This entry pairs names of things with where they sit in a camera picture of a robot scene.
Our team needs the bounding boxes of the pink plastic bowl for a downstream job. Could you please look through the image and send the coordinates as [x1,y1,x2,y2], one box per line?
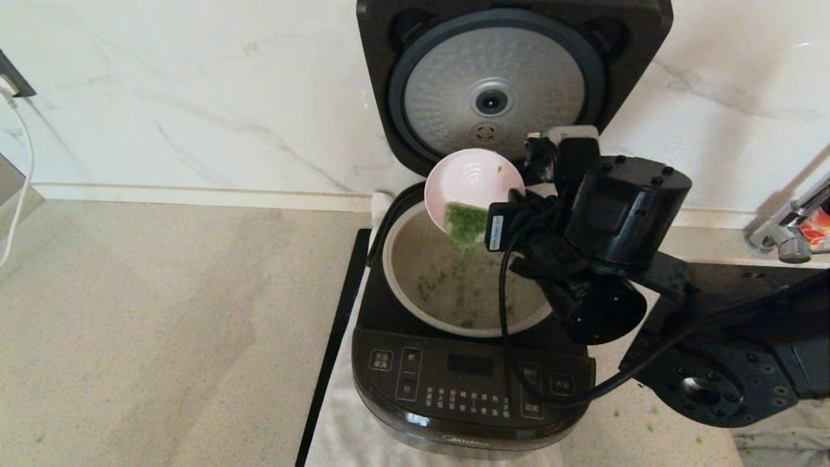
[425,148,526,235]

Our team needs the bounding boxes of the green grains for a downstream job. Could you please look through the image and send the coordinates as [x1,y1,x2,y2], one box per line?
[415,202,519,328]

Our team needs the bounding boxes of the black rice cooker lid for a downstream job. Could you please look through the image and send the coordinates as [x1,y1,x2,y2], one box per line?
[356,0,674,177]

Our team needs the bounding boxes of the beige inner cooking pot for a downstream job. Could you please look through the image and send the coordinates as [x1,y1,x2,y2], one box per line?
[382,195,555,338]

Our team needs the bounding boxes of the black Midea rice cooker base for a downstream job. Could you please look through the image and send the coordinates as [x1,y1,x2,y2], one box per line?
[352,182,596,460]

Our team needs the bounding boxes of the long black flat strip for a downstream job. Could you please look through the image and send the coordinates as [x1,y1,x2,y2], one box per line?
[295,228,372,467]

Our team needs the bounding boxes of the chrome sink faucet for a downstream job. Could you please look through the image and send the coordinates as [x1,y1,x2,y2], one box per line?
[744,172,830,263]

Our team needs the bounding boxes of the white terry towel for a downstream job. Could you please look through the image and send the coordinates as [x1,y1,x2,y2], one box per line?
[305,191,565,467]

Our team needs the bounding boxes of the dish soap bottle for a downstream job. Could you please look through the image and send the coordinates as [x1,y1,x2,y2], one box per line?
[801,208,830,246]

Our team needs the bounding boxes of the crumpled grey cloth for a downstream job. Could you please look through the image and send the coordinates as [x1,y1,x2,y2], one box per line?
[733,399,830,467]

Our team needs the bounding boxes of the grey box-shaped appliance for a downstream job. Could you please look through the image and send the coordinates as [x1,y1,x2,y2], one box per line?
[0,154,46,244]

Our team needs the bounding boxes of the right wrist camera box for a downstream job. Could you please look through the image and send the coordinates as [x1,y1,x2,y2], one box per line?
[524,125,600,186]

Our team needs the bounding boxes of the white cable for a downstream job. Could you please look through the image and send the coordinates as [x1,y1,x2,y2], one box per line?
[0,88,37,270]

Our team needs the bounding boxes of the black wall socket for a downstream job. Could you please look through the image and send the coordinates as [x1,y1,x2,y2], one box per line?
[0,49,38,100]

